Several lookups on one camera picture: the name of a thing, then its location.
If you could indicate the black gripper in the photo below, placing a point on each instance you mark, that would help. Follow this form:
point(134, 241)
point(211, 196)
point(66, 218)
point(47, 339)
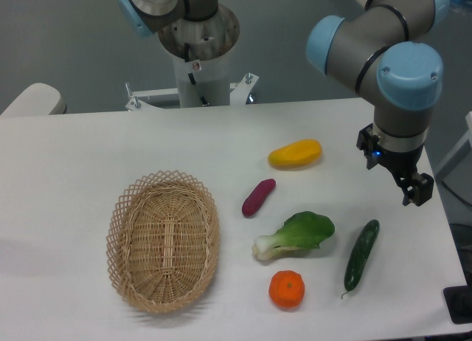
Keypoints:
point(417, 187)

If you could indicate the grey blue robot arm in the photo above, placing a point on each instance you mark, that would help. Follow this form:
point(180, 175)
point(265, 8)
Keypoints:
point(375, 55)

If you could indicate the dark green cucumber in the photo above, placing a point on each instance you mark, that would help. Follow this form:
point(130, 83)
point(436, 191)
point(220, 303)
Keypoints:
point(359, 255)

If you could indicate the yellow mango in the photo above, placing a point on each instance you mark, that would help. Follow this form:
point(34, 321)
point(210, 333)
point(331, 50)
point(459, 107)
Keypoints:
point(295, 155)

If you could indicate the green bok choy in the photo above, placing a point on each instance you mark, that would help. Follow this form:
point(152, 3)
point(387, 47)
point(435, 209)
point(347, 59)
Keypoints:
point(301, 232)

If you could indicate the black device at table edge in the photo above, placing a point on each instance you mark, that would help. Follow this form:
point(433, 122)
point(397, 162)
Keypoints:
point(458, 301)

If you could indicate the purple sweet potato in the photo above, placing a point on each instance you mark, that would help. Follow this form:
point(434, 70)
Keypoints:
point(257, 197)

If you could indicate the orange tangerine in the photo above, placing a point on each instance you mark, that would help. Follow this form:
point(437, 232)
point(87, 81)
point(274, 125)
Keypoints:
point(286, 289)

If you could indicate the woven wicker basket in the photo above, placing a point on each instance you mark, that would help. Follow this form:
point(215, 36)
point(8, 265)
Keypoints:
point(163, 242)

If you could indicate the white chair armrest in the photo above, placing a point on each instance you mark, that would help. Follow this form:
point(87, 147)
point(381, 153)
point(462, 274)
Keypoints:
point(39, 99)

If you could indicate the white metal base frame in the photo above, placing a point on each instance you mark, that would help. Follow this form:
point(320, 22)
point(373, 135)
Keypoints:
point(240, 93)

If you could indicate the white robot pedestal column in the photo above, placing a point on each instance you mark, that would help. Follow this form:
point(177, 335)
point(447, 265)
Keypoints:
point(201, 52)

